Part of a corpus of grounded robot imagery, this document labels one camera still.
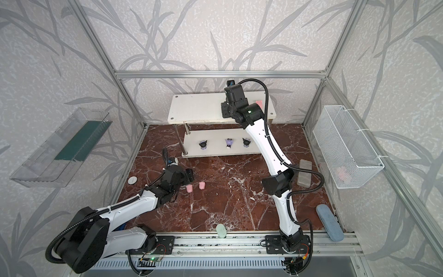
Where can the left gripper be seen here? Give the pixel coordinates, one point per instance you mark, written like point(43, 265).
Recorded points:
point(187, 176)

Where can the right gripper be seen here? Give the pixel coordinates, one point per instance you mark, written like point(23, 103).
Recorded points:
point(223, 109)

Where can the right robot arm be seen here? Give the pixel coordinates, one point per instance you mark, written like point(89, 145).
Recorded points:
point(254, 120)

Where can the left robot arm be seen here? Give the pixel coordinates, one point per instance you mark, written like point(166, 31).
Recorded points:
point(94, 234)

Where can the small white round disc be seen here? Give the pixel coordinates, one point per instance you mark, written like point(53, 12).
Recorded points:
point(132, 180)

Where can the white two-tier shelf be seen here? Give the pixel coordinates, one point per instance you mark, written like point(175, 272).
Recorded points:
point(205, 109)

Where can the pale green oval disc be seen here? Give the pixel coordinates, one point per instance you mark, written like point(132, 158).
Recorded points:
point(221, 231)

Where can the grey stone block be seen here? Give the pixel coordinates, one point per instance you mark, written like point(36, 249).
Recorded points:
point(304, 178)

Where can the pink toy in basket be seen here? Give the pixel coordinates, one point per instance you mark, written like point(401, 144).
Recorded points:
point(343, 175)

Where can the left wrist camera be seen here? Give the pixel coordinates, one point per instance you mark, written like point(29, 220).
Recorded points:
point(172, 161)

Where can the aluminium cage frame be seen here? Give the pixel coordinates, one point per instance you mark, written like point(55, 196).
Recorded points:
point(417, 210)

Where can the clear plastic wall bin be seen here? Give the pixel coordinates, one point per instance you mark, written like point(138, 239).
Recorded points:
point(58, 159)

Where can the white wire basket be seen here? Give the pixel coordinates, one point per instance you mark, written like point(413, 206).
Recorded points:
point(343, 144)

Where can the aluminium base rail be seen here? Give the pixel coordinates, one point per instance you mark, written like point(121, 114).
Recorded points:
point(239, 250)

